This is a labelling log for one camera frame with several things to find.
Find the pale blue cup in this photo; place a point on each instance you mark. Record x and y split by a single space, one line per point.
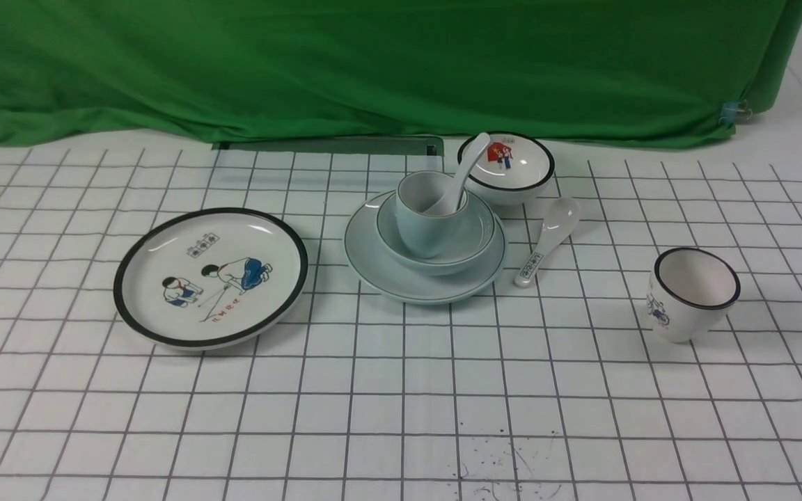
424 235

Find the pale blue ceramic spoon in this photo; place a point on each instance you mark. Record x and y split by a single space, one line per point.
460 177

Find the pale blue shallow bowl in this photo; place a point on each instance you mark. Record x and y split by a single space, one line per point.
466 244

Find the pale blue flat plate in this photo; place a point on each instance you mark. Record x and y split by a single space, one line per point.
370 262

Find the black-rimmed cartoon bowl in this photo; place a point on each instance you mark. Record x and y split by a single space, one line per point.
513 170

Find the black-rimmed cartoon plate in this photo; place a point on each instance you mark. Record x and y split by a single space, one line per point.
211 279

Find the black-rimmed white cup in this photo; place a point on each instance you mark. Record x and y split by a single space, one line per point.
689 291

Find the green backdrop cloth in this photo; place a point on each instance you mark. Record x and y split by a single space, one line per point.
626 73

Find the blue binder clip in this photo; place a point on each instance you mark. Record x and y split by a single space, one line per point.
735 112

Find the white printed-handle spoon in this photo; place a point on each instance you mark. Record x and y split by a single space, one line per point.
562 216

